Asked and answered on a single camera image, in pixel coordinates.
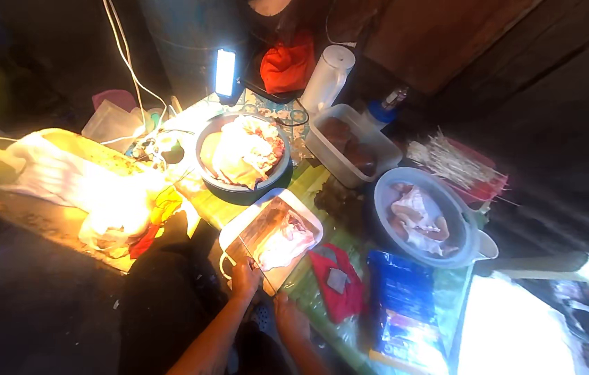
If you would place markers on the grey round basin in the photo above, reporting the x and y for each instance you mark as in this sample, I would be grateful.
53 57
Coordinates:
221 183

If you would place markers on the person's right forearm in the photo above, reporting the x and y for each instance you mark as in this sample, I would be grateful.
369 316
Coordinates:
307 357

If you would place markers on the patterned tablecloth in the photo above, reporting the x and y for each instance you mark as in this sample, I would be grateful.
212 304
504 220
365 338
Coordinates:
267 107

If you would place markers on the person's left fingers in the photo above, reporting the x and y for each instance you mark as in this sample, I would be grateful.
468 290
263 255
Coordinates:
252 264

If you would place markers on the dark meat in liquid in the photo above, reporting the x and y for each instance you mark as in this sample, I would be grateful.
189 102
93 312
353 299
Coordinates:
346 143

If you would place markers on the pile of raw meat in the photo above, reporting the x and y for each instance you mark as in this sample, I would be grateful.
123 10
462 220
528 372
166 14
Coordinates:
245 151

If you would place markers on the white plastic pitcher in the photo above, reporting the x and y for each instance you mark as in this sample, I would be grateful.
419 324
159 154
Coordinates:
325 78

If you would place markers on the wooden chopping board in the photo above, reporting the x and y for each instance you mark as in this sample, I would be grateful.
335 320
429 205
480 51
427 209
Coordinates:
262 223

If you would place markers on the blue printed plastic packet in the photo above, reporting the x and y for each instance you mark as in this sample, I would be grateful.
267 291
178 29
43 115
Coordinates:
401 291

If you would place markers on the large blue barrel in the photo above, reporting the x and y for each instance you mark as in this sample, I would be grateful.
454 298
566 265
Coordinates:
185 47

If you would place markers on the white plastic dipper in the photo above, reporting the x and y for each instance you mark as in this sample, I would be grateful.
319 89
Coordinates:
487 245

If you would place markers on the jar with blue lid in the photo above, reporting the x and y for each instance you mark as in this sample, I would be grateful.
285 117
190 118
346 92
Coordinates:
379 112

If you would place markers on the yellow red packet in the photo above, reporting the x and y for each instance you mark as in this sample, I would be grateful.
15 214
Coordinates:
161 212

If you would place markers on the red plastic bag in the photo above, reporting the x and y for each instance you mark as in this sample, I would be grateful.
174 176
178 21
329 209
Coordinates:
283 66

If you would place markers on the person's right hand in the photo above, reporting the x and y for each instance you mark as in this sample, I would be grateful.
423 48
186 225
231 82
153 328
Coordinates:
292 317

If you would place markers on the rectangular bright lamp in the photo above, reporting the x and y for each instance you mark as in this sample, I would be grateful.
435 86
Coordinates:
225 72

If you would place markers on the rectangular translucent container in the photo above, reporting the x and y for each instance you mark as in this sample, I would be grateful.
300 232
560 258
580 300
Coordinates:
333 165

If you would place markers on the white rounded plastic tray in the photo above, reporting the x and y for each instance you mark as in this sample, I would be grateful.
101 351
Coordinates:
309 211

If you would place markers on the light blue round basin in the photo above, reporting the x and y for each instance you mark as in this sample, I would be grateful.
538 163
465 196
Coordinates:
432 200

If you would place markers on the bundle of bamboo skewers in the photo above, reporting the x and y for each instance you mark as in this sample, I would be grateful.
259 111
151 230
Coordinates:
450 159

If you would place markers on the person's legs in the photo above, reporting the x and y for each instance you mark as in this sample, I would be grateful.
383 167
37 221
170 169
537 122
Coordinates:
159 312

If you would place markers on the person's left forearm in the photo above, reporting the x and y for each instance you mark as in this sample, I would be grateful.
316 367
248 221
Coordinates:
213 337

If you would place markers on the red cloth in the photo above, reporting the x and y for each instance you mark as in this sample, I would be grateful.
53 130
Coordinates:
345 306

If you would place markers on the dark pink bowl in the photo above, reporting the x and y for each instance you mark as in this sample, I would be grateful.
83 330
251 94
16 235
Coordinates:
113 98

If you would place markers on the pink plastic tray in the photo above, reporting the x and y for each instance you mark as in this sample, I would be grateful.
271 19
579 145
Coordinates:
483 187

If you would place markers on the clear plastic container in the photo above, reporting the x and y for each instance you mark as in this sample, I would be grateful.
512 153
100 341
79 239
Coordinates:
109 125

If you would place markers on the raw chicken pieces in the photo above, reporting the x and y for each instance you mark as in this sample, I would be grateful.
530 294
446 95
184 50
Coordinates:
416 216

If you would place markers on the person's left hand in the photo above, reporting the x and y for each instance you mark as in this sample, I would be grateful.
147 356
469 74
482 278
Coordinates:
246 279

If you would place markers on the raw pale meat piece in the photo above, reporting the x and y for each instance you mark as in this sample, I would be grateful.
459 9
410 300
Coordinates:
285 245

